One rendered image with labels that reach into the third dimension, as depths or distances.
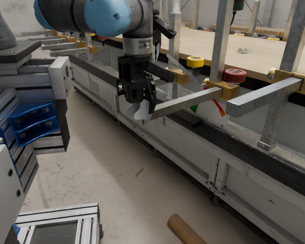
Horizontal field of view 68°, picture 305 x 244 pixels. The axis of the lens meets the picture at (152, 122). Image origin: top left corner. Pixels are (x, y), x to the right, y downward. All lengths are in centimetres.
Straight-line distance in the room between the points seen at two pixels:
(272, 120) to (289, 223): 65
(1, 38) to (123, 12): 36
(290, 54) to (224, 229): 104
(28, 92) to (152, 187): 115
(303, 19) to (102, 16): 51
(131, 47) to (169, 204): 116
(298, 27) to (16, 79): 75
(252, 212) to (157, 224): 53
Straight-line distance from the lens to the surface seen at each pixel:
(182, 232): 134
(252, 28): 209
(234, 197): 143
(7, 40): 72
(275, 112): 81
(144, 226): 144
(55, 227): 126
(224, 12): 87
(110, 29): 45
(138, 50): 57
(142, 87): 60
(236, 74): 91
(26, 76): 69
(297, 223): 131
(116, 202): 157
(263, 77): 99
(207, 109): 96
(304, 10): 75
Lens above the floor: 115
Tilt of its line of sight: 29 degrees down
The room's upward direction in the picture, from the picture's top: straight up
